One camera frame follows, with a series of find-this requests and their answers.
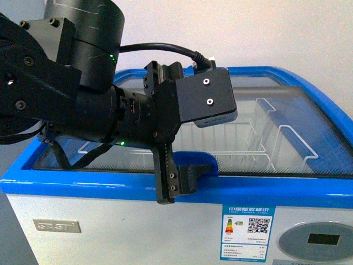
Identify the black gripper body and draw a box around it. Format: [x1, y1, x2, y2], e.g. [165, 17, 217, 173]
[143, 61, 184, 204]

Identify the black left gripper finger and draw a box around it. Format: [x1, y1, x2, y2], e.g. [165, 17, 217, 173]
[173, 165, 214, 197]

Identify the energy label sticker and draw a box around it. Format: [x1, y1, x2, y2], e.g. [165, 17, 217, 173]
[220, 204, 276, 263]

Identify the white blue chest freezer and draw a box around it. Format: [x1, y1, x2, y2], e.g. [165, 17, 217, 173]
[1, 66, 352, 264]

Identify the silver brand nameplate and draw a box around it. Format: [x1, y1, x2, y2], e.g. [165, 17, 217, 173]
[33, 219, 81, 234]

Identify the grey freezer control panel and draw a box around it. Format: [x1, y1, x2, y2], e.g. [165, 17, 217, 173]
[279, 222, 352, 263]

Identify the blue freezer lid handle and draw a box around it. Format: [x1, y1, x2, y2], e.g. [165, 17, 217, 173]
[173, 151, 218, 177]

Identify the black camera cable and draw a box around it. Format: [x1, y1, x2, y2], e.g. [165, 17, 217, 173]
[119, 43, 218, 73]

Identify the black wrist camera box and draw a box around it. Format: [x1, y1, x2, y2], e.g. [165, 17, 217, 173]
[176, 67, 238, 128]

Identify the white wire freezer basket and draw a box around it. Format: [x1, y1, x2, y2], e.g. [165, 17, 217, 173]
[78, 97, 319, 171]

